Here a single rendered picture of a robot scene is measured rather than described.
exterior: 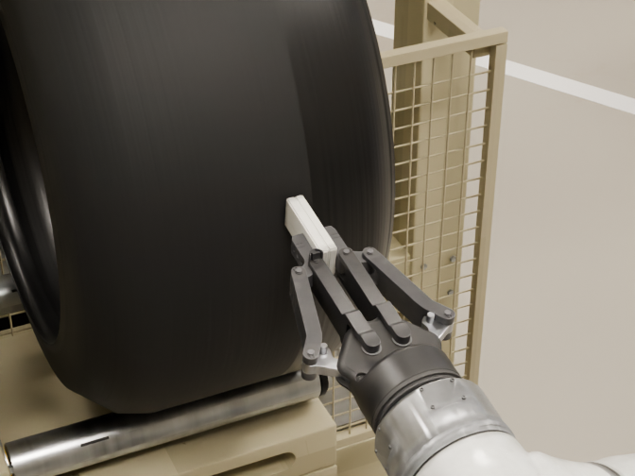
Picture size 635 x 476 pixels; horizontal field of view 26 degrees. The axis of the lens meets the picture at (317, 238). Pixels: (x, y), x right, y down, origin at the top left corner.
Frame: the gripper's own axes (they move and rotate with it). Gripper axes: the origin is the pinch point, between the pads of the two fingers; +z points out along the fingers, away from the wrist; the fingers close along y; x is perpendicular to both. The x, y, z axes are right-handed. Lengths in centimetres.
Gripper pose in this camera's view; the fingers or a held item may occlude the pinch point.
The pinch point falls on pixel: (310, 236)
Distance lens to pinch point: 112.2
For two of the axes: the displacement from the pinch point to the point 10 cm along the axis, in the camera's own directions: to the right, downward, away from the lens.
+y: -9.1, 2.3, -3.4
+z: -4.1, -6.4, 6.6
